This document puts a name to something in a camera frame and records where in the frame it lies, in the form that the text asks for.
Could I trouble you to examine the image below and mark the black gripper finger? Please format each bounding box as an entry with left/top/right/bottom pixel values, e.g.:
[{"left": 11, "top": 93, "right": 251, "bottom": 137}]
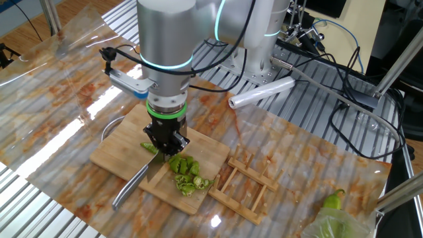
[
  {"left": 142, "top": 124, "right": 165, "bottom": 153},
  {"left": 164, "top": 131, "right": 191, "bottom": 156}
]

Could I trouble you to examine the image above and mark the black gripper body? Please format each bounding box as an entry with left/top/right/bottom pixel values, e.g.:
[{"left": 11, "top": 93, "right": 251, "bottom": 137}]
[{"left": 151, "top": 116, "right": 186, "bottom": 145}]

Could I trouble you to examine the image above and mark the steel kitchen knife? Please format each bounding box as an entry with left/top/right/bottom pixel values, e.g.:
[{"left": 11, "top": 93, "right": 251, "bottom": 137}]
[{"left": 112, "top": 117, "right": 188, "bottom": 212}]

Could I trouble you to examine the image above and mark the wooden cutting board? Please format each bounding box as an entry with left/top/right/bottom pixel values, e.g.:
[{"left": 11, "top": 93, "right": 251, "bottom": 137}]
[{"left": 89, "top": 104, "right": 231, "bottom": 216}]

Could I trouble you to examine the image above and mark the wooden peg rack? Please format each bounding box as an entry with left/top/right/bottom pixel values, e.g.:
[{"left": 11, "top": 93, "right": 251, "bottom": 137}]
[{"left": 208, "top": 143, "right": 284, "bottom": 226}]

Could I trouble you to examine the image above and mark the white plastic bag roll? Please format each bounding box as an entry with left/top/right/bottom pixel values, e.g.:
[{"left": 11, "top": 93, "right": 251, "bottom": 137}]
[{"left": 227, "top": 76, "right": 296, "bottom": 110}]

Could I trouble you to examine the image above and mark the marbled plastic table sheet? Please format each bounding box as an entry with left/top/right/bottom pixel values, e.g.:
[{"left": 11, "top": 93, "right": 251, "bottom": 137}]
[{"left": 0, "top": 5, "right": 393, "bottom": 238}]

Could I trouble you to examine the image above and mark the silver tripod leg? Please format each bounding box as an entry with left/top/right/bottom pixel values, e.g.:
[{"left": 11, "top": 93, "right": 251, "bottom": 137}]
[{"left": 39, "top": 0, "right": 63, "bottom": 36}]

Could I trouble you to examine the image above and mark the green pepper with curled stem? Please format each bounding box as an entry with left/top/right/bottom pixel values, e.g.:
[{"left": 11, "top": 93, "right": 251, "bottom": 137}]
[{"left": 322, "top": 188, "right": 346, "bottom": 211}]

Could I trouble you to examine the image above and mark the black tripod part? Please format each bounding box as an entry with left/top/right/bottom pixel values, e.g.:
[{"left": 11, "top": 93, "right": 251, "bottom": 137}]
[{"left": 0, "top": 42, "right": 21, "bottom": 69}]

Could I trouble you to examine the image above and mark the metal clamp stand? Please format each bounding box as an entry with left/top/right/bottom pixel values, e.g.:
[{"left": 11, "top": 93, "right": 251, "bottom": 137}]
[{"left": 287, "top": 0, "right": 328, "bottom": 54}]

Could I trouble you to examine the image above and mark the clear plastic bag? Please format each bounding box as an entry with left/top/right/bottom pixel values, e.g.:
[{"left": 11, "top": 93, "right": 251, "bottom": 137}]
[{"left": 300, "top": 207, "right": 373, "bottom": 238}]

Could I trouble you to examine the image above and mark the green pepper inside bag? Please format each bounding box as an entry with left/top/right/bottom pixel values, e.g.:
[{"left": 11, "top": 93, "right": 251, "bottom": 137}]
[{"left": 315, "top": 214, "right": 346, "bottom": 238}]

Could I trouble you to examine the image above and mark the black monitor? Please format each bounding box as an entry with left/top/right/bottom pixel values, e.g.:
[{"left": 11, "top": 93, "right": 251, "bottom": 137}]
[{"left": 303, "top": 0, "right": 348, "bottom": 19}]

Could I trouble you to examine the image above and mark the beige panel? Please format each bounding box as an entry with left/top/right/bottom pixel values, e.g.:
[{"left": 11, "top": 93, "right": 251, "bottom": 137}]
[{"left": 307, "top": 0, "right": 387, "bottom": 74}]

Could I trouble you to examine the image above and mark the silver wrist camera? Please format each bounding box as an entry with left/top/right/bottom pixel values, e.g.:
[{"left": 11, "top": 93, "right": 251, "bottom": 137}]
[{"left": 108, "top": 68, "right": 157, "bottom": 100}]

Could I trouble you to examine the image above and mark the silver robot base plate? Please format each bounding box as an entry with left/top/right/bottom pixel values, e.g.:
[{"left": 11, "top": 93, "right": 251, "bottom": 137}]
[{"left": 214, "top": 42, "right": 288, "bottom": 87}]

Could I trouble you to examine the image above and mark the black camera cable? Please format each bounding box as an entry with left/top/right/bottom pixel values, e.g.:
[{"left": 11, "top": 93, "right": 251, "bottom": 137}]
[{"left": 98, "top": 0, "right": 258, "bottom": 94}]

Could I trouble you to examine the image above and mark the grey cable hose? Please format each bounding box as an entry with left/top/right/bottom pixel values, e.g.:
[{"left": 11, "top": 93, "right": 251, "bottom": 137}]
[{"left": 270, "top": 56, "right": 403, "bottom": 143}]

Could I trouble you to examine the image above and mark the black cable loop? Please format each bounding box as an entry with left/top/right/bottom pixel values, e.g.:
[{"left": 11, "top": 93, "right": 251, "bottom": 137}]
[{"left": 277, "top": 39, "right": 407, "bottom": 161}]

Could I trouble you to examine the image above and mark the blue cable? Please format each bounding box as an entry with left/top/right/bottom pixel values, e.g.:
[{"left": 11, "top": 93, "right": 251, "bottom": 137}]
[{"left": 312, "top": 18, "right": 364, "bottom": 74}]

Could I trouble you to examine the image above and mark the aluminium frame pole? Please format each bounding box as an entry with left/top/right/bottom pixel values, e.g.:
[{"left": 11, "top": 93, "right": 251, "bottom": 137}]
[
  {"left": 375, "top": 171, "right": 423, "bottom": 216},
  {"left": 352, "top": 26, "right": 423, "bottom": 109}
]

